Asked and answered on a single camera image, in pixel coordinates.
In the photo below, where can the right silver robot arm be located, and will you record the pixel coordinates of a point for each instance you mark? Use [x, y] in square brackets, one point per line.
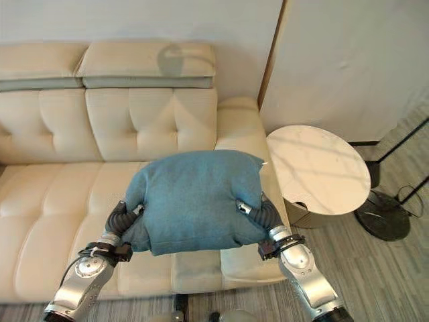
[303, 266]

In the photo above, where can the robot body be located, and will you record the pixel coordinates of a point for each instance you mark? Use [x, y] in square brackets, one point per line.
[214, 313]

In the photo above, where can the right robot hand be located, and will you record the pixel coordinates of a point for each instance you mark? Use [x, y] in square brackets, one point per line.
[263, 214]

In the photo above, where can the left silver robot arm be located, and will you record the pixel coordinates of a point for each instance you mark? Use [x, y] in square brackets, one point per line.
[82, 273]

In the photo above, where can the round white marble side table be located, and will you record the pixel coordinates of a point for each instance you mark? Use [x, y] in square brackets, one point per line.
[318, 174]

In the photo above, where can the black floor lamp stand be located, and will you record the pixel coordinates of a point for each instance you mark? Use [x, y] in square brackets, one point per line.
[385, 214]

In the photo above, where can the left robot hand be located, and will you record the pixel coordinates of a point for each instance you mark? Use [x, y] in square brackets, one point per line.
[118, 222]

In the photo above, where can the blue cushion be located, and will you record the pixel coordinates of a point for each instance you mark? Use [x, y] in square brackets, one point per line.
[197, 201]

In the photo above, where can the cream leather sofa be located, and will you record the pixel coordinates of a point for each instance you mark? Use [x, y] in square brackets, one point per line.
[100, 147]

